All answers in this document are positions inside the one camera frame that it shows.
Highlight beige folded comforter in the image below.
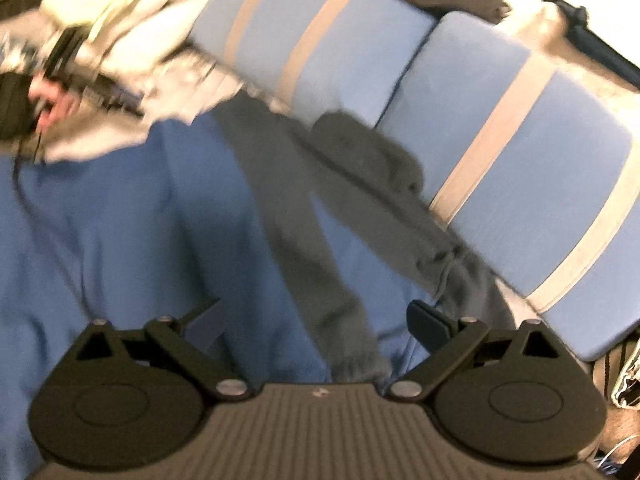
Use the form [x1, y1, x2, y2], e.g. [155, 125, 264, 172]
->
[40, 0, 209, 76]

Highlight silver patterned cushion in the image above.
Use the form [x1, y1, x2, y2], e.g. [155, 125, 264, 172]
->
[498, 2, 639, 120]

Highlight black thin cable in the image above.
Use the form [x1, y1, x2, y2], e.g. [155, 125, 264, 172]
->
[12, 129, 97, 321]

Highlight right blue striped pillow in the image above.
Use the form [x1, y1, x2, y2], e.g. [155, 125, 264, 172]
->
[380, 12, 639, 361]

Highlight blue navy fleece jacket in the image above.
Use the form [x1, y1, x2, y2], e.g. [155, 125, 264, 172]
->
[1, 93, 514, 479]

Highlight grey quilted bedspread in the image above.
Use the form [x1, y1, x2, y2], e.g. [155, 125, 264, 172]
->
[1, 42, 288, 162]

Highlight person left hand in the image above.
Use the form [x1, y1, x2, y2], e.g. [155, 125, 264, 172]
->
[28, 75, 80, 134]

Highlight left blue striped pillow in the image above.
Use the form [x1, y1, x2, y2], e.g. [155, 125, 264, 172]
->
[189, 0, 437, 126]

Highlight blue striped pillow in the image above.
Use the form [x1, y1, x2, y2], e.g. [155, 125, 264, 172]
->
[189, 0, 437, 126]
[380, 12, 639, 361]

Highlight black bag clutter pile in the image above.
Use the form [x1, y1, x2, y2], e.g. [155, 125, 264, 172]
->
[591, 330, 639, 464]

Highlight navy pink folded clothes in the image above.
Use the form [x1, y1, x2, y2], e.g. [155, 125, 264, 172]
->
[544, 0, 640, 89]

